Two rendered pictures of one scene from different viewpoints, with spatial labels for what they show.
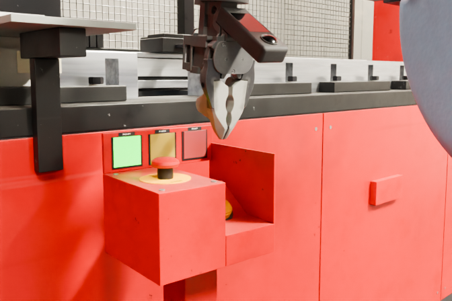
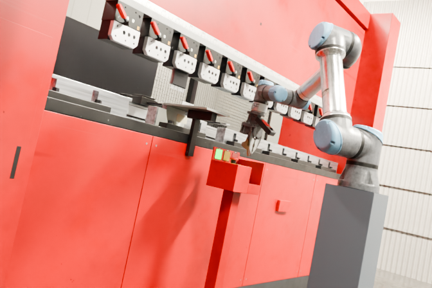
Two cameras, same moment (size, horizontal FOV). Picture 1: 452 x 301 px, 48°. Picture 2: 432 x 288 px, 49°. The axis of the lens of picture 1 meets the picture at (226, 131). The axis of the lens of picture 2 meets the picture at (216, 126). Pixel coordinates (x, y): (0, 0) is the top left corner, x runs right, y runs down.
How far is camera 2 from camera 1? 1.54 m
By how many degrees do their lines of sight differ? 15
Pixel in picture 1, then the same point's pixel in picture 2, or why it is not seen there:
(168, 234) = (237, 177)
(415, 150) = (297, 192)
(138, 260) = (224, 185)
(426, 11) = (316, 132)
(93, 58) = not seen: hidden behind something
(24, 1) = (140, 85)
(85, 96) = not seen: hidden behind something
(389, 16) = (290, 126)
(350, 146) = (272, 180)
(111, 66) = not seen: hidden behind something
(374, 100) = (285, 163)
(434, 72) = (315, 137)
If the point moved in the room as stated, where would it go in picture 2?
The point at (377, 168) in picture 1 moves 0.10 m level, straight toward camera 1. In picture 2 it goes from (281, 195) to (281, 195)
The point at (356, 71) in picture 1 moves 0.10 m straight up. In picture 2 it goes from (277, 149) to (280, 134)
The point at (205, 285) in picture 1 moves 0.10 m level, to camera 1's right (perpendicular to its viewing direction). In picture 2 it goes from (236, 200) to (257, 204)
